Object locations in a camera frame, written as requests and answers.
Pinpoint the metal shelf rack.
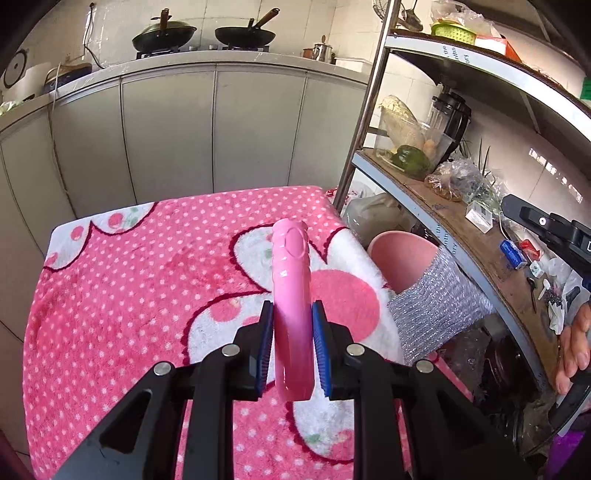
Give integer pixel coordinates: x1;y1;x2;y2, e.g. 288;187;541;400
332;0;591;444

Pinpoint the large white sack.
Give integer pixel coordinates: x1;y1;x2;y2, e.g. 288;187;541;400
344;193;404;247

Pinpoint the white power cord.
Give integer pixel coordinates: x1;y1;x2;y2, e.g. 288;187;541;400
48;67;75;204

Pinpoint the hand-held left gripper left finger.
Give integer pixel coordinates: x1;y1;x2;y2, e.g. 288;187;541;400
53;300;275;480

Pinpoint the black wok with wooden handle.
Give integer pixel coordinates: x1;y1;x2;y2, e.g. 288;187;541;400
215;7;281;49

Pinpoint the pink plastic handle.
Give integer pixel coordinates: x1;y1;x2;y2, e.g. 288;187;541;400
270;218;315;401

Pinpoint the bag of nuts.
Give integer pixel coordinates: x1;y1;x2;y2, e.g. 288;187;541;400
425;173;462;202

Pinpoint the white rice cooker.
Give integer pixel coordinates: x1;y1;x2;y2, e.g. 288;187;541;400
1;48;47;104

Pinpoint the pink plastic bucket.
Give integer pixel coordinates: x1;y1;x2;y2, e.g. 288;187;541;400
369;231;439;294

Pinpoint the green bell pepper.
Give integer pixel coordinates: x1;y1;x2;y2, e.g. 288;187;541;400
390;144;432;181

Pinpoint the green plastic basket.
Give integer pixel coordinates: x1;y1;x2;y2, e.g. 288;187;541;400
431;22;476;45

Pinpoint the black wok with lid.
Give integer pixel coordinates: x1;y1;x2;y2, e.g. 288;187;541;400
131;8;198;54

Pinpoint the black blender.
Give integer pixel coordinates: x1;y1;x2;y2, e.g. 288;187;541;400
427;83;472;155

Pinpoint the silver bubble mailer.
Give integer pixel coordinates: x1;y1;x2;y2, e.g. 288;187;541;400
387;244;494;365

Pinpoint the gas stove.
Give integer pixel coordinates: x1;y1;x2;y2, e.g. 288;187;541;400
135;44;271;60

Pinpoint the person's right hand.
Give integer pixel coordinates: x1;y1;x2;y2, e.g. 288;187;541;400
554;302;591;395

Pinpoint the clear bag of greens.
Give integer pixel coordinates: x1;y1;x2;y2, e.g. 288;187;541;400
438;159;504;208

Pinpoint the grey kitchen counter cabinet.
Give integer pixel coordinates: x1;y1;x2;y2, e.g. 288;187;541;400
0;48;384;324

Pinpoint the small white box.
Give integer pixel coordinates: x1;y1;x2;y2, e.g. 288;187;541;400
464;202;494;232

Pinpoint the pink polka dot blanket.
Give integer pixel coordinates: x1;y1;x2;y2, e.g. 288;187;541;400
22;185;476;480

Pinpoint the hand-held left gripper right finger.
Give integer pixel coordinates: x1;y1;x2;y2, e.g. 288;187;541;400
311;300;536;480

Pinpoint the white rectangular container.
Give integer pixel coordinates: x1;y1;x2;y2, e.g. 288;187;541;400
335;56;372;72

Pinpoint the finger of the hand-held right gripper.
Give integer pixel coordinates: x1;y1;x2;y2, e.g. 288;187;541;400
501;194;581;248

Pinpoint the dark electric cooker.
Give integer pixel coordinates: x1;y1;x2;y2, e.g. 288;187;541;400
44;64;93;95

